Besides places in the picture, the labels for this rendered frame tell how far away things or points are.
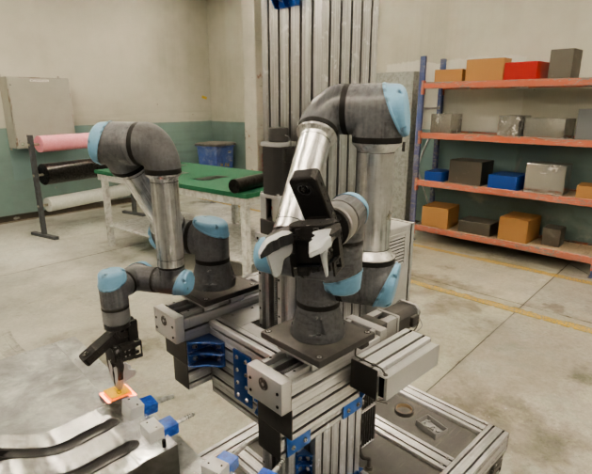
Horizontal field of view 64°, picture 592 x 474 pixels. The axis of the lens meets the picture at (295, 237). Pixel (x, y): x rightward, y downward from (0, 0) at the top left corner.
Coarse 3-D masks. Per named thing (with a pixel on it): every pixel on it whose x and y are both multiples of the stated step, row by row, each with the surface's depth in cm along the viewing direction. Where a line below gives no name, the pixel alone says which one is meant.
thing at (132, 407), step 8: (128, 400) 118; (136, 400) 119; (144, 400) 121; (152, 400) 122; (160, 400) 123; (128, 408) 116; (136, 408) 116; (144, 408) 118; (152, 408) 120; (128, 416) 117; (136, 416) 117
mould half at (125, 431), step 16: (96, 416) 118; (112, 416) 118; (144, 416) 118; (48, 432) 113; (64, 432) 113; (80, 432) 113; (112, 432) 113; (128, 432) 112; (16, 448) 103; (80, 448) 108; (96, 448) 108; (112, 448) 108; (144, 448) 107; (160, 448) 107; (176, 448) 108; (0, 464) 96; (16, 464) 98; (32, 464) 100; (48, 464) 102; (64, 464) 103; (80, 464) 103; (112, 464) 103; (128, 464) 103; (144, 464) 103; (160, 464) 106; (176, 464) 109
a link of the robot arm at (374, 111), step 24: (360, 96) 104; (384, 96) 103; (360, 120) 105; (384, 120) 104; (408, 120) 109; (360, 144) 107; (384, 144) 105; (360, 168) 110; (384, 168) 108; (360, 192) 112; (384, 192) 110; (384, 216) 112; (384, 240) 114; (384, 264) 114; (360, 288) 115; (384, 288) 113
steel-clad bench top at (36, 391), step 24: (0, 360) 160; (24, 360) 160; (48, 360) 160; (72, 360) 160; (96, 360) 160; (0, 384) 147; (24, 384) 147; (48, 384) 147; (72, 384) 147; (96, 384) 147; (0, 408) 135; (24, 408) 135; (48, 408) 135; (72, 408) 135; (0, 432) 126; (24, 432) 126; (192, 456) 117
